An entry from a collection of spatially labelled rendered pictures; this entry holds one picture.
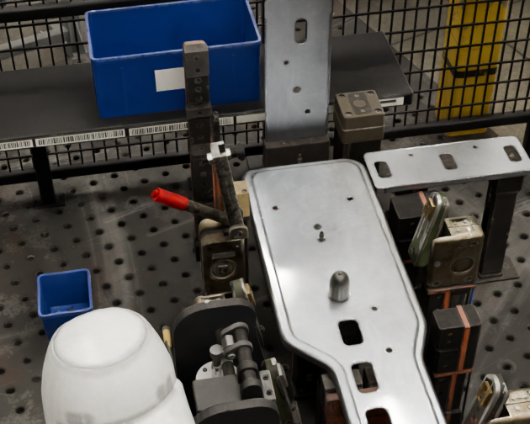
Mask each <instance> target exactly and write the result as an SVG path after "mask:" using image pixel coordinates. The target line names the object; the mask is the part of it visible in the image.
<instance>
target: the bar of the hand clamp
mask: <svg viewBox="0 0 530 424"><path fill-rule="evenodd" d="M209 147H210V150H211V153H207V156H204V157H201V158H202V162H203V164H205V163H209V164H210V165H212V164H214V165H215V171H216V175H217V178H218V182H219V185H220V191H221V194H222V198H223V201H224V205H225V211H226V213H227V217H228V221H229V224H230V227H232V226H233V225H239V224H243V225H244V223H243V219H242V216H241V210H240V206H239V203H238V198H237V195H236V189H235V185H234V182H233V178H232V175H231V169H230V165H229V160H232V157H233V156H238V160H240V159H241V161H245V158H246V153H245V150H244V146H243V143H241V142H237V143H236V145H235V147H236V149H235V150H231V151H230V148H227V149H226V148H225V144H224V141H219V142H214V143H210V144H209Z"/></svg>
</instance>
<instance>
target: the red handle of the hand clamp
mask: <svg viewBox="0 0 530 424"><path fill-rule="evenodd" d="M151 196H152V200H153V201H155V202H157V203H159V204H164V205H166V206H169V207H172V208H174V209H179V210H181V211H184V210H185V211H188V212H190V213H192V214H195V215H199V216H202V217H204V218H207V219H210V220H214V221H216V222H219V223H221V224H224V225H228V226H230V224H229V221H228V217H227V213H226V212H223V211H220V210H217V209H214V208H211V207H209V206H206V205H203V204H200V203H197V202H194V201H192V200H189V199H188V198H186V197H183V196H181V195H179V194H176V193H172V192H169V191H167V190H165V189H162V188H156V190H155V189H154V190H153V191H152V193H151Z"/></svg>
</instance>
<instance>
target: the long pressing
mask: <svg viewBox="0 0 530 424"><path fill-rule="evenodd" d="M244 180H246V184H247V187H248V190H249V201H250V221H251V224H252V230H253V234H254V237H255V241H256V244H257V250H258V254H259V257H260V260H261V264H262V270H263V273H264V277H265V280H266V284H267V287H268V293H269V297H270V300H271V304H272V307H273V313H274V317H275V321H276V324H277V328H278V334H279V337H280V340H281V343H282V344H283V345H284V347H285V348H286V349H287V350H288V351H290V352H291V353H293V354H295V355H297V356H299V357H301V358H303V359H304V360H306V361H308V362H310V363H313V364H314V365H316V366H318V367H320V368H322V369H324V370H325V371H327V373H328V374H329V375H330V376H331V377H332V379H333V381H334V385H335V387H336V391H337V396H338V399H339V402H340V405H341V408H342V413H343V416H344V419H345V422H346V424H368V419H367V417H366V413H367V412H368V411H372V410H378V409H382V410H384V411H386V413H387V415H388V418H389V420H390V424H447V421H446V418H445V416H444V414H443V410H442V407H441V405H440V403H439V400H438V397H437V394H436V391H435V389H434V387H433V384H432V381H431V378H430V376H429V373H428V371H427V367H426V365H425V363H424V358H423V353H424V347H425V341H426V336H427V321H426V319H425V316H424V315H423V312H422V309H421V306H420V304H419V301H418V299H417V297H416V293H415V290H414V289H413V286H412V284H411V281H410V278H409V276H408V273H407V271H406V269H405V265H404V263H403V261H402V258H401V256H400V253H399V250H398V247H397V245H396V243H395V239H394V237H393V235H392V233H391V230H390V227H389V224H388V222H387V219H386V218H385V215H384V211H383V209H382V207H381V204H380V202H379V199H378V196H377V194H376V192H375V189H374V186H373V184H372V181H371V179H370V176H369V175H368V171H367V169H366V167H365V166H364V165H363V164H362V163H360V162H358V161H355V160H352V159H346V158H343V159H335V160H328V161H320V162H307V163H300V164H293V165H286V166H279V167H265V168H259V169H255V170H250V171H247V172H246V173H245V174H244V175H243V177H242V181H244ZM349 197H351V198H352V200H348V199H347V198H349ZM273 207H278V209H276V210H274V209H273ZM315 224H320V227H321V228H320V229H319V230H317V229H315V228H314V226H315ZM320 231H323V232H324V238H325V240H324V241H318V238H319V234H320ZM337 270H342V271H344V272H346V273H347V275H348V277H349V279H350V289H349V298H348V299H347V300H346V301H344V302H335V301H333V300H331V299H330V297H329V295H328V294H329V283H330V278H331V276H332V274H333V273H334V272H335V271H337ZM374 306H375V307H377V308H378V309H377V310H372V307H374ZM342 321H356V322H357V323H358V327H359V330H360V332H361V335H362V338H363V342H362V343H361V344H358V345H351V346H348V345H346V344H345V343H344V342H343V340H342V335H341V333H340V329H339V326H338V325H339V323H340V322H342ZM387 348H391V349H392V352H386V349H387ZM359 363H368V364H370V365H371V366H372V369H373V371H374V376H375V378H376V381H377V384H378V387H379V389H378V390H377V391H374V392H369V393H362V392H360V391H359V390H358V387H357V384H356V381H355V378H354V376H353V372H352V366H353V365H354V364H359Z"/></svg>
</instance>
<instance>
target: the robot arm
mask: <svg viewBox="0 0 530 424"><path fill-rule="evenodd" d="M41 396H42V403H43V409H44V414H45V423H46V424H195V421H194V419H193V416H192V413H191V410H190V408H189V405H188V401H187V398H186V395H185V392H184V389H183V384H182V383H181V381H180V380H179V379H177V378H176V375H175V371H174V367H173V363H172V359H171V356H170V354H169V352H168V351H167V349H166V347H165V345H164V344H163V342H162V339H161V338H160V337H159V336H158V334H157V333H156V331H155V330H154V328H153V327H152V326H151V324H150V323H149V322H148V321H147V320H146V319H145V318H144V317H143V316H142V315H140V314H138V313H136V312H134V311H132V310H128V309H124V308H119V307H109V308H106V309H100V310H93V311H90V312H88V313H85V314H83V315H80V316H78V317H76V318H74V319H72V320H70V321H68V322H66V323H64V324H63V325H62V326H60V327H59V328H58V329H57V330H56V332H55V333H54V335H53V336H52V338H51V340H50V344H49V346H48V348H47V351H46V355H45V361H44V366H43V371H42V383H41Z"/></svg>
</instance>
